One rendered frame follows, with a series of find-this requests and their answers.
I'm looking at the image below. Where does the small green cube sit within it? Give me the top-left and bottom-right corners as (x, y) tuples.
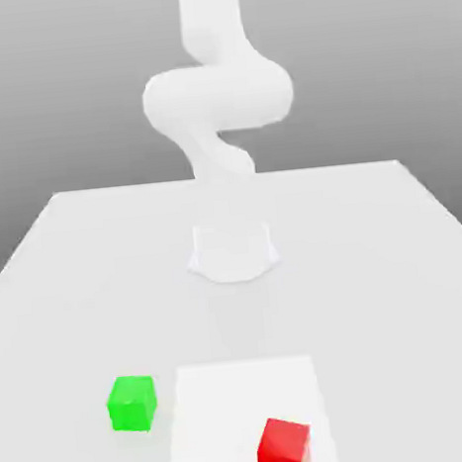
(103, 373), (161, 436)

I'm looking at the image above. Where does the small red cube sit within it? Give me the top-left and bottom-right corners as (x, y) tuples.
(253, 414), (315, 462)

